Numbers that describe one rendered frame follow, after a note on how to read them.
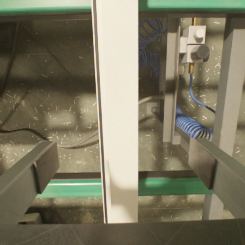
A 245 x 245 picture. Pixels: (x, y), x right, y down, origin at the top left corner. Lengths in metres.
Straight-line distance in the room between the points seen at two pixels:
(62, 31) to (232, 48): 1.02
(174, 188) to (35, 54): 1.14
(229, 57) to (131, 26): 0.23
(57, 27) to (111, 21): 1.03
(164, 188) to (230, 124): 0.19
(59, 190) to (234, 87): 0.40
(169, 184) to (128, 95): 0.22
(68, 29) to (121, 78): 1.03
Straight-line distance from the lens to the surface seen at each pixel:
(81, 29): 1.22
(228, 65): 0.40
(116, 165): 0.26
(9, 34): 1.37
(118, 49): 0.23
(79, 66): 1.20
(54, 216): 1.56
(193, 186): 0.40
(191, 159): 0.17
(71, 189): 0.39
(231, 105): 0.41
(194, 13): 0.35
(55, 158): 0.16
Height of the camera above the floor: 1.17
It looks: 75 degrees down
